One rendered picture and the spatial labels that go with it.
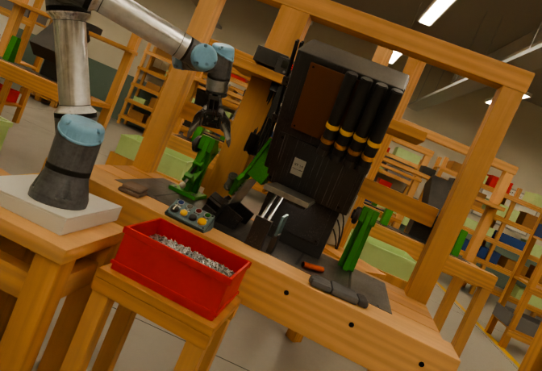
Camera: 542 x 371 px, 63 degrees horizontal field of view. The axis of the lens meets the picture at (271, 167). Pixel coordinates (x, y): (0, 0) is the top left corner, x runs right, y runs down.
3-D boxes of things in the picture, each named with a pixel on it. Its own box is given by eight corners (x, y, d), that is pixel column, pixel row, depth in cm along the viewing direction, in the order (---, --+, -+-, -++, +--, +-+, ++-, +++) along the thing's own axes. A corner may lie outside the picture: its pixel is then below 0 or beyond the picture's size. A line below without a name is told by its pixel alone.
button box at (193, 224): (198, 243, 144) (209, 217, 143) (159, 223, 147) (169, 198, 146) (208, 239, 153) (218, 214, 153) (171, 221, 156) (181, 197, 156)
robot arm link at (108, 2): (52, -65, 103) (227, 46, 125) (53, -54, 113) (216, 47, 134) (29, -21, 103) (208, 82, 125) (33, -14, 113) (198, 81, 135)
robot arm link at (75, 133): (43, 164, 111) (60, 113, 111) (47, 154, 123) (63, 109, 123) (93, 177, 117) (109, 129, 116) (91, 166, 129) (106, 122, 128)
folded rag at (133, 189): (138, 199, 152) (141, 191, 151) (116, 189, 152) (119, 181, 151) (147, 195, 162) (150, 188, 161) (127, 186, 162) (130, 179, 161)
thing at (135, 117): (222, 169, 1105) (257, 87, 1089) (114, 122, 1122) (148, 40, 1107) (226, 168, 1159) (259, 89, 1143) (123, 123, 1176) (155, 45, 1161)
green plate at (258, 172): (252, 195, 164) (286, 151, 162) (235, 181, 165) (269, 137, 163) (259, 193, 175) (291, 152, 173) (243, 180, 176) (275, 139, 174)
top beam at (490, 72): (526, 93, 180) (535, 72, 179) (206, -23, 208) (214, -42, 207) (518, 97, 189) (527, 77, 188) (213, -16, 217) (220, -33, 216)
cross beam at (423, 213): (431, 227, 195) (439, 209, 195) (179, 117, 219) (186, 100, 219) (429, 227, 200) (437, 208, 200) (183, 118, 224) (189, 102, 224)
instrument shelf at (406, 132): (424, 142, 176) (428, 132, 176) (227, 62, 193) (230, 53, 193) (416, 145, 201) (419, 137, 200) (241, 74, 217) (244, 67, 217)
